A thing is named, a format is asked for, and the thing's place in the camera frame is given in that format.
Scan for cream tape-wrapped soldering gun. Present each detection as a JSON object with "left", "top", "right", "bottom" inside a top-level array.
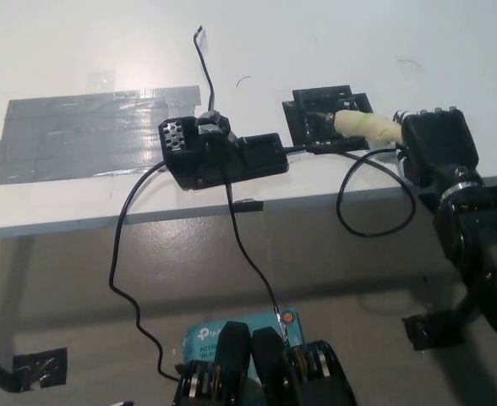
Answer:
[{"left": 314, "top": 110, "right": 404, "bottom": 147}]

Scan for right robot hand black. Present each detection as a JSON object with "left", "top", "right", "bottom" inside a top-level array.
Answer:
[{"left": 393, "top": 107, "right": 486, "bottom": 197}]

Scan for black square taped tray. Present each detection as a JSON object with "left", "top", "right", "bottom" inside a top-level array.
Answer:
[{"left": 281, "top": 85, "right": 374, "bottom": 152}]

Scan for short black taped cable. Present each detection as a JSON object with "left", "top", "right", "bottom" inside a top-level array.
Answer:
[{"left": 190, "top": 25, "right": 216, "bottom": 114}]

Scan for black robot torso blocks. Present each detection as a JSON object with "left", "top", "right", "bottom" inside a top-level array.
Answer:
[{"left": 172, "top": 320, "right": 358, "bottom": 406}]

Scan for black soldering gun cable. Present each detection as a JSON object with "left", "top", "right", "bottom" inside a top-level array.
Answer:
[{"left": 282, "top": 143, "right": 417, "bottom": 239}]

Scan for teal tp-link router box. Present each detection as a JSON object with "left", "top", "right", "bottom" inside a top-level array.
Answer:
[{"left": 183, "top": 310, "right": 309, "bottom": 365}]

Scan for small black tape strip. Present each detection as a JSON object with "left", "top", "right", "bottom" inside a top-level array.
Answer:
[{"left": 230, "top": 199, "right": 265, "bottom": 213}]

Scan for grey duct tape patch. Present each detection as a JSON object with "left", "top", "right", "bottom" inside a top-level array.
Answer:
[{"left": 0, "top": 85, "right": 203, "bottom": 188}]

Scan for black soldering gun base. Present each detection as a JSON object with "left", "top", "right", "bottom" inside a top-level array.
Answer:
[{"left": 158, "top": 109, "right": 292, "bottom": 192}]

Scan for thin black cable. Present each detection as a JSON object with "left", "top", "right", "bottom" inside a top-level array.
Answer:
[{"left": 225, "top": 180, "right": 291, "bottom": 348}]

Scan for black base power cable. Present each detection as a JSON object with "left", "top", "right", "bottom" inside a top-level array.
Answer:
[{"left": 109, "top": 160, "right": 184, "bottom": 382}]

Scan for black floor tape patch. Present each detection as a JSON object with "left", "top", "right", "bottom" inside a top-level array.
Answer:
[
  {"left": 401, "top": 310, "right": 466, "bottom": 353},
  {"left": 12, "top": 347, "right": 69, "bottom": 391}
]

